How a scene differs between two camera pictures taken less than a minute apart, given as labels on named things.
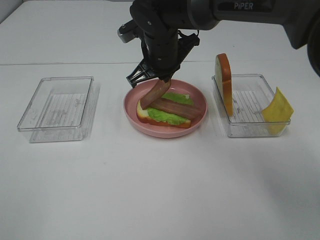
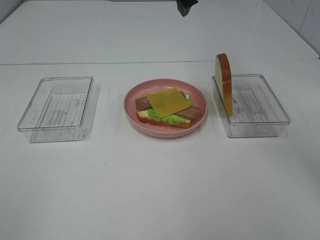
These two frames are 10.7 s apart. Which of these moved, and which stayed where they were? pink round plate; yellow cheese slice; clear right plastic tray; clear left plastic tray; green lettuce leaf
Moved: yellow cheese slice
Stayed: clear right plastic tray; clear left plastic tray; green lettuce leaf; pink round plate
